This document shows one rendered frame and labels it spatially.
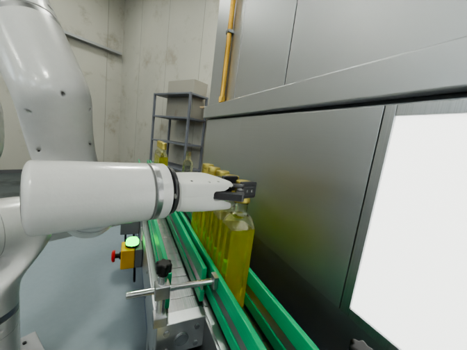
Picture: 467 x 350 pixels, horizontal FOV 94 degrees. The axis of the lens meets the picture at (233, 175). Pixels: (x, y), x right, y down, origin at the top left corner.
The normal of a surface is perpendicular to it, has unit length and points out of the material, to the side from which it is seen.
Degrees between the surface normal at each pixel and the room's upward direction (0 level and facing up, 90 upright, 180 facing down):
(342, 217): 90
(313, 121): 90
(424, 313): 90
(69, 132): 120
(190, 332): 90
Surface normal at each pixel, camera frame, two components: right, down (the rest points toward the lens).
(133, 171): 0.48, -0.68
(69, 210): 0.63, 0.28
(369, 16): -0.90, -0.04
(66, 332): 0.13, -0.98
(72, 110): 0.71, 0.69
